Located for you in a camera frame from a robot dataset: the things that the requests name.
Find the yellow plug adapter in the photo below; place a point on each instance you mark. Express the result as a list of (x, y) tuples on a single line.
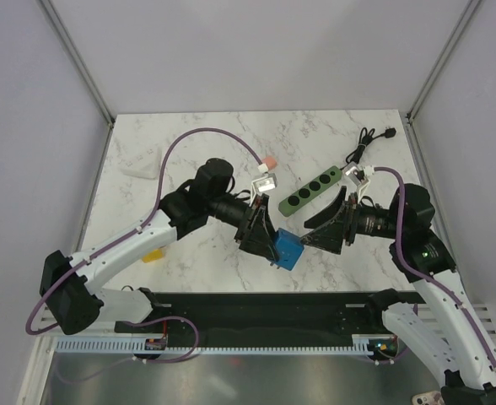
[(153, 256)]

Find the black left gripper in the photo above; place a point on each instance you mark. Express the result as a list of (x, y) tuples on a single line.
[(257, 239)]

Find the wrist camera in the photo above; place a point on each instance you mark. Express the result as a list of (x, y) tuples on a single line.
[(262, 183), (360, 176)]

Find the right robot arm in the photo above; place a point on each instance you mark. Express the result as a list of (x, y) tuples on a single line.
[(462, 358)]

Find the aluminium frame rail right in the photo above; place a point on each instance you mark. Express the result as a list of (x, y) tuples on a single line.
[(465, 19)]

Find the aluminium frame rail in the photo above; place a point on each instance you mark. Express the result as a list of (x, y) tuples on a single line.
[(60, 29), (465, 19)]

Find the aluminium frame rail left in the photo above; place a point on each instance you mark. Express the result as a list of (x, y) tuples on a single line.
[(60, 29)]

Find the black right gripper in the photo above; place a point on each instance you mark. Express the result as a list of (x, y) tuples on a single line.
[(330, 235)]

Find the white slotted cable duct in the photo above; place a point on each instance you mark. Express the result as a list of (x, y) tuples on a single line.
[(359, 346)]

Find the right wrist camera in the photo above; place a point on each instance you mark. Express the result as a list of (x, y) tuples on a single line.
[(360, 176)]

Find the blue cube socket adapter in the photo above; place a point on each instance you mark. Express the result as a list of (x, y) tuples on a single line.
[(289, 248)]

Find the pink plug adapter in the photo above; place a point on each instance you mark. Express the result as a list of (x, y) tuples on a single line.
[(267, 164)]

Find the green power strip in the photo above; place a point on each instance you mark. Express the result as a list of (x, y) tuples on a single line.
[(310, 191)]

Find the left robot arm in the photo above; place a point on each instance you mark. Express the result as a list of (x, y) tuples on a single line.
[(70, 285)]

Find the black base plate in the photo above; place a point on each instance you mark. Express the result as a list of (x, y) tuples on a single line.
[(261, 318)]

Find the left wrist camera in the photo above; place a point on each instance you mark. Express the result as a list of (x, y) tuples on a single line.
[(262, 183)]

